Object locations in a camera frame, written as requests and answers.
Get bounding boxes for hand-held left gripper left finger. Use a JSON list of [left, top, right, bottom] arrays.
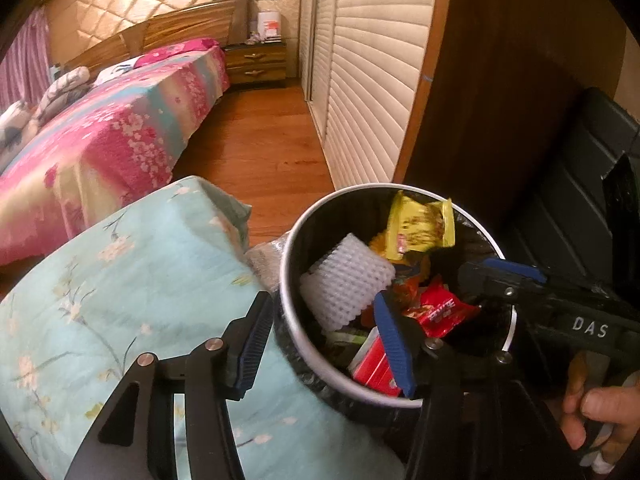
[[65, 290, 275, 480]]

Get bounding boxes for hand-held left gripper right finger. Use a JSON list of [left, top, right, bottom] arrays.
[[372, 290, 576, 480]]

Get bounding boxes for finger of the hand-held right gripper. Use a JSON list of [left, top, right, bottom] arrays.
[[457, 255, 548, 306]]

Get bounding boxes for red and white box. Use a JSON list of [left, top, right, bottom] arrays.
[[350, 327, 403, 398]]

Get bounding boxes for round white-rimmed trash bin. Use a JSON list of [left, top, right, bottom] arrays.
[[272, 185, 516, 413]]

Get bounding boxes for red snack wrapper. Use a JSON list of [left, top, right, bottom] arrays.
[[402, 275, 481, 338]]

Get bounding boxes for orange snack wrapper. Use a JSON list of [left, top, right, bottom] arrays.
[[385, 272, 426, 311]]

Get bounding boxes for white foam fruit net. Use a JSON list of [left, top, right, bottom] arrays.
[[300, 232, 397, 331]]

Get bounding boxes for yellow snack wrapper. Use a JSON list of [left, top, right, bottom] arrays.
[[387, 190, 456, 263]]

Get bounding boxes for person's right hand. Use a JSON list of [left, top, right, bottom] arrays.
[[560, 350, 640, 476]]

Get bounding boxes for black ribbed hard case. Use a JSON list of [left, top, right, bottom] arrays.
[[500, 87, 640, 291]]

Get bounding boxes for teal floral tablecloth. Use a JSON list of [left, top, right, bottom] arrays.
[[0, 175, 406, 480]]

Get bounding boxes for dark wooden cabinet panel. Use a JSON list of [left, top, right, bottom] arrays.
[[395, 0, 628, 261]]

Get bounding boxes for pink floral bed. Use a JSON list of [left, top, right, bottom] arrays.
[[0, 47, 232, 266]]

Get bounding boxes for louvered sliding wardrobe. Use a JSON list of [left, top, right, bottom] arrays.
[[299, 0, 441, 191]]

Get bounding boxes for wooden nightstand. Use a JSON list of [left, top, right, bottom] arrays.
[[222, 42, 288, 92]]

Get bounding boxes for pink pillow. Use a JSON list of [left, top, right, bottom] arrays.
[[134, 37, 221, 68]]

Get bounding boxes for white pillow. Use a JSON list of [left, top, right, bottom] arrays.
[[95, 57, 141, 83]]

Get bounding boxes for folded grey-patterned quilt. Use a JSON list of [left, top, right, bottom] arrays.
[[37, 67, 93, 121]]

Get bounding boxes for folded heart-print quilt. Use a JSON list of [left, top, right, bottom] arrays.
[[0, 100, 43, 171]]

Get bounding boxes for white paper bag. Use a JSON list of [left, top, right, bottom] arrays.
[[256, 10, 282, 43]]

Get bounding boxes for wooden headboard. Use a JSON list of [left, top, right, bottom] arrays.
[[62, 0, 251, 78]]

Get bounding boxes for pink curtain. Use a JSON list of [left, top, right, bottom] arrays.
[[0, 7, 51, 111]]

